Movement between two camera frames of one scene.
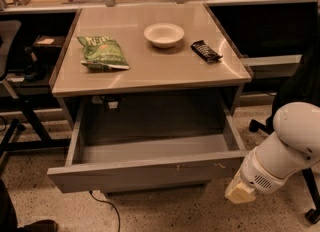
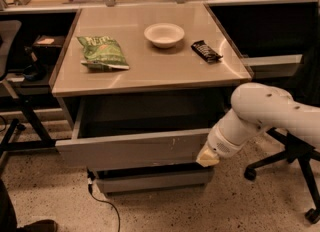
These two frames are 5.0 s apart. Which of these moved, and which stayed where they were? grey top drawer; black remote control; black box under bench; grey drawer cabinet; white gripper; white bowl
Moved: grey top drawer; white gripper
Stayed: grey drawer cabinet; black remote control; black box under bench; white bowl
